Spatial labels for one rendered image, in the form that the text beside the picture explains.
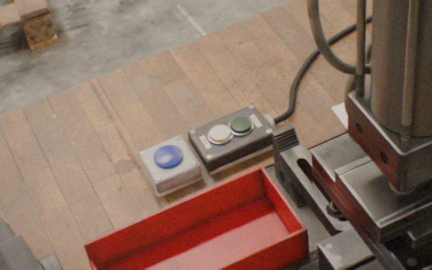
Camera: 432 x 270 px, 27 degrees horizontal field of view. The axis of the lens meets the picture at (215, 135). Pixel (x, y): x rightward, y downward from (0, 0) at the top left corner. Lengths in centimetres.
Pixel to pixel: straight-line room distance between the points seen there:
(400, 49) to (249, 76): 69
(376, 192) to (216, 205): 37
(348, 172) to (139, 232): 37
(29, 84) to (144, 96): 147
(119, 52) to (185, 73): 146
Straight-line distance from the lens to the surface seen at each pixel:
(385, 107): 77
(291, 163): 116
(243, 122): 127
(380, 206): 85
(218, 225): 120
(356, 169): 88
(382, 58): 74
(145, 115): 135
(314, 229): 119
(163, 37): 287
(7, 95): 282
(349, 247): 107
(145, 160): 125
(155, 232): 118
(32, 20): 289
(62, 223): 125
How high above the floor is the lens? 185
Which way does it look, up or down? 47 degrees down
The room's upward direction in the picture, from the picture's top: 9 degrees counter-clockwise
